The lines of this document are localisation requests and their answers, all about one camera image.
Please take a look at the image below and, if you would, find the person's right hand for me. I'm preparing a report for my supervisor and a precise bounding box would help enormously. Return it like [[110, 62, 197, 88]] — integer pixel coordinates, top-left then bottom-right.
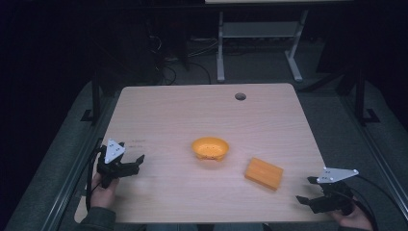
[[331, 199, 374, 231]]

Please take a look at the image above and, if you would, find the orange rectangular soap block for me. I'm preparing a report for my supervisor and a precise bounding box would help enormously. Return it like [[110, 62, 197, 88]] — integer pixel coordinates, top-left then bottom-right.
[[244, 157, 285, 193]]

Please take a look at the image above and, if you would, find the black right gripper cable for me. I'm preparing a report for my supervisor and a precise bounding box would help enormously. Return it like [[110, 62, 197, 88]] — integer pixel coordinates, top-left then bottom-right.
[[347, 174, 402, 231]]

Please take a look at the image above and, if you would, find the white metal desk frame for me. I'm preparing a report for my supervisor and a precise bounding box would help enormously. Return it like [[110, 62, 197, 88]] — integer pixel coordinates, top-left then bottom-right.
[[216, 9, 310, 84]]

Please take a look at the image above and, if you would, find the bundle of floor cables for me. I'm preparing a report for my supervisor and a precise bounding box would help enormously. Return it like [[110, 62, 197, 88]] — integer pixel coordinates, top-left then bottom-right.
[[145, 30, 219, 87]]

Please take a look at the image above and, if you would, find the person's left hand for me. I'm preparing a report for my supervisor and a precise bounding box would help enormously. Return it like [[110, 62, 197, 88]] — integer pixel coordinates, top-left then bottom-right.
[[90, 172, 120, 210]]

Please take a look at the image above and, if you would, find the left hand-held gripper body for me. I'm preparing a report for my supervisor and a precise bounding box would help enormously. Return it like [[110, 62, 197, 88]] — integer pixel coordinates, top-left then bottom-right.
[[95, 138, 140, 189]]

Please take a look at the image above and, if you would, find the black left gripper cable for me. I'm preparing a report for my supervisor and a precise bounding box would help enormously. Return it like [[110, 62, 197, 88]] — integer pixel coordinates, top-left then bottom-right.
[[85, 138, 104, 213]]

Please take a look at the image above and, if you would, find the black metal stand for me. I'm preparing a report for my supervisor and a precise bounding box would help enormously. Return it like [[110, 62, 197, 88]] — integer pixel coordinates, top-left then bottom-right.
[[80, 68, 103, 127], [354, 65, 381, 127]]

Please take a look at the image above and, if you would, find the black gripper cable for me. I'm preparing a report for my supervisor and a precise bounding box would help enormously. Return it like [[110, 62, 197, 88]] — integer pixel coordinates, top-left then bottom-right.
[[85, 138, 104, 213], [347, 174, 402, 231]]

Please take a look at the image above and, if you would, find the aluminium frame rail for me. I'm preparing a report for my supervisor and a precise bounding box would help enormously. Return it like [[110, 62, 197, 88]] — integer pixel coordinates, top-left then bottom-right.
[[340, 92, 408, 222], [39, 90, 124, 231]]

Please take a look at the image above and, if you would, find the orange oval soap dish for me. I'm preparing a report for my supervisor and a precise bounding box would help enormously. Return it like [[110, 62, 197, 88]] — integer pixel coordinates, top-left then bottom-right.
[[191, 137, 230, 163]]

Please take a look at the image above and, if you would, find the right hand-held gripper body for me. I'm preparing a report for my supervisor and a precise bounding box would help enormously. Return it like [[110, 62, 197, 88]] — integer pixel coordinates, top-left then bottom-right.
[[310, 167, 360, 216]]

